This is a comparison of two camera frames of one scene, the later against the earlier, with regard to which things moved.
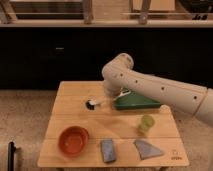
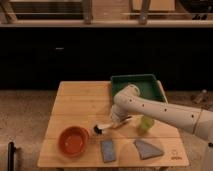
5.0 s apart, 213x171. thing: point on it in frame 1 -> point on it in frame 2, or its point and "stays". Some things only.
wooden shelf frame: [106, 13] stays
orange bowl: [73, 141] stays
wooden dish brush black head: [91, 104] -> [98, 129]
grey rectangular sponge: [108, 152] stays
